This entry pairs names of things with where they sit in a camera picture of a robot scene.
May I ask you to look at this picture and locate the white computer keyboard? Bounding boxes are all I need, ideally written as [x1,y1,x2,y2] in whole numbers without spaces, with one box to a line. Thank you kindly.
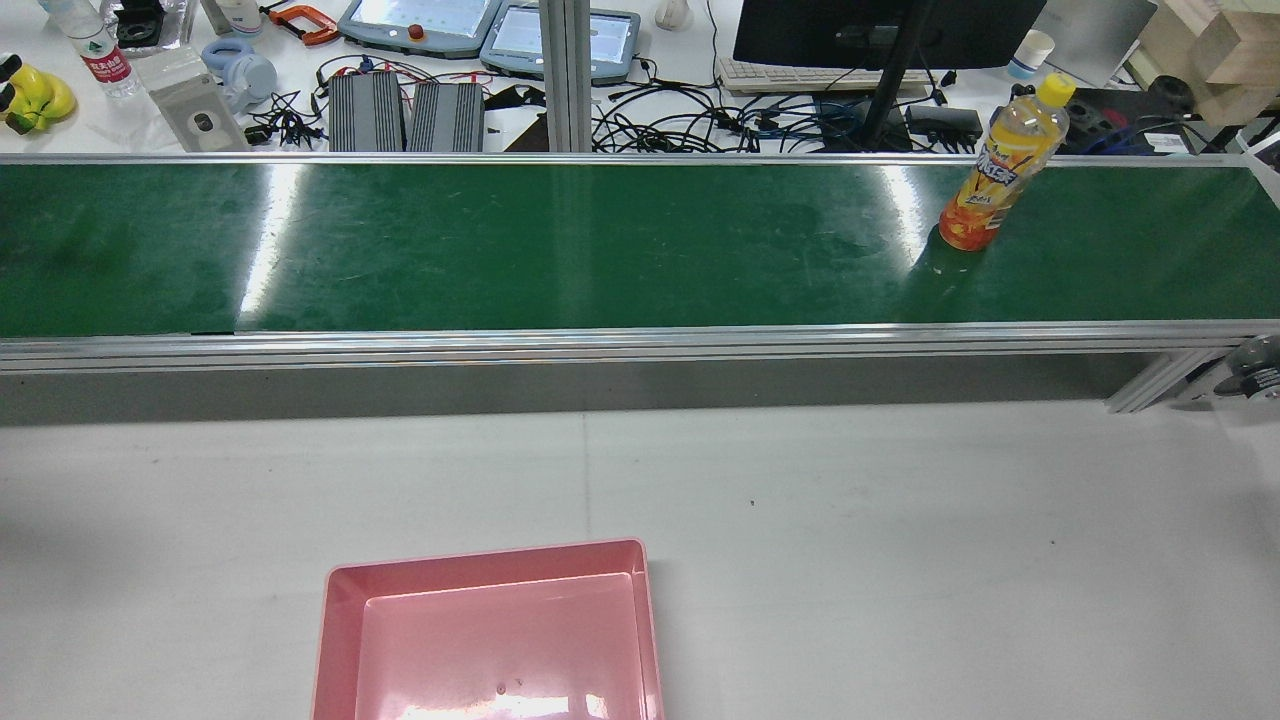
[716,55,947,99]

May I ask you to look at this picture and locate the black cable tangle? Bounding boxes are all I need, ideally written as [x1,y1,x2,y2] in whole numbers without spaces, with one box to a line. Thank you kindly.
[590,55,906,154]

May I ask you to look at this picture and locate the black power adapter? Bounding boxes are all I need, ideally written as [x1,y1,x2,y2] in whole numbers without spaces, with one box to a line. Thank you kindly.
[904,104,987,143]

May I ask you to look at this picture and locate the orange juice bottle yellow cap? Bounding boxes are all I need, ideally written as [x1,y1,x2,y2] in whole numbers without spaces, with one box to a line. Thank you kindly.
[938,73,1077,252]

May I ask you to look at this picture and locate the grey teach pendant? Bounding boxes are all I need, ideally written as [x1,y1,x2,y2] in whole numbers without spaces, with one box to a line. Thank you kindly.
[337,0,502,60]
[480,3,642,87]

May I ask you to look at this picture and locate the black computer monitor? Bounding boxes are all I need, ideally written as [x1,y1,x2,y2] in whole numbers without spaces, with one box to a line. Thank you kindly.
[733,0,1047,72]

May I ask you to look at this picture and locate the white paper cup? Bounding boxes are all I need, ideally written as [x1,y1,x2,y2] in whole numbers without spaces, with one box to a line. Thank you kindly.
[1006,29,1057,81]

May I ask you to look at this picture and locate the yellow plush toy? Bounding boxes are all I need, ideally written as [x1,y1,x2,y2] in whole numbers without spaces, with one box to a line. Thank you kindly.
[0,54,77,136]

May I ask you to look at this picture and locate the aluminium cage frame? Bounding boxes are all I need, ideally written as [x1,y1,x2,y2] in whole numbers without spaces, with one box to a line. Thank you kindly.
[539,0,594,154]

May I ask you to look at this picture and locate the small black cable bundle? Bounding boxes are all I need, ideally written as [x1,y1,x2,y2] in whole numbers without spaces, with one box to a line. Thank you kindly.
[244,88,327,149]

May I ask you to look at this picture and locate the green conveyor belt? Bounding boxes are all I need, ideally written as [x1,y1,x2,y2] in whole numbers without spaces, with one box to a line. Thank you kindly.
[0,163,1280,338]
[0,152,1280,414]

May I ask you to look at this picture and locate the clear water bottle red label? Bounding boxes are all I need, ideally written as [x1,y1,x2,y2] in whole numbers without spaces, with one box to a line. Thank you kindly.
[40,0,147,102]

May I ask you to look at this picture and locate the light wooden boxes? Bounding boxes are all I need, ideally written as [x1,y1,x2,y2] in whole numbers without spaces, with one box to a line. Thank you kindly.
[1138,0,1280,128]

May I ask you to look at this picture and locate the black monitor stand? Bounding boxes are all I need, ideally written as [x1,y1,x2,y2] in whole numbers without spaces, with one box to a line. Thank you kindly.
[810,0,942,153]

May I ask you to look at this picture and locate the grey box in clear packaging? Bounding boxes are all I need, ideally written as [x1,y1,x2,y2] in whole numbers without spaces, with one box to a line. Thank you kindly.
[138,50,250,154]

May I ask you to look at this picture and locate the pink plastic basket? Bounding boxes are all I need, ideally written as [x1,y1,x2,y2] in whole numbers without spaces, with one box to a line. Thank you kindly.
[310,538,666,720]

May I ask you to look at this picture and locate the black power strip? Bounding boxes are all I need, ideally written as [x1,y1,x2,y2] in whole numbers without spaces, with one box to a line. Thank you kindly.
[1058,88,1218,155]

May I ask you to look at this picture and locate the grey closed laptop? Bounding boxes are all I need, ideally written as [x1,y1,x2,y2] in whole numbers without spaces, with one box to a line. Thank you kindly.
[1030,0,1159,90]

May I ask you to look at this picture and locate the grey finned power supply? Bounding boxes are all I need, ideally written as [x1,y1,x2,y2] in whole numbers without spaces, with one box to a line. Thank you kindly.
[406,81,487,154]
[328,72,407,154]

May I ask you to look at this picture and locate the light blue headphones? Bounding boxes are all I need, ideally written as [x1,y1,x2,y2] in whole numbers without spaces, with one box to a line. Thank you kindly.
[200,38,280,112]

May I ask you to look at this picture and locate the white plastic bottle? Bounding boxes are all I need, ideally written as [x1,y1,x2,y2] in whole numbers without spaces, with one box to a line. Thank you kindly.
[200,0,265,37]

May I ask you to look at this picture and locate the clear plastic box black content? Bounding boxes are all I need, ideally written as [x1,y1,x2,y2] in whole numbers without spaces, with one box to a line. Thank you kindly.
[98,0,197,53]

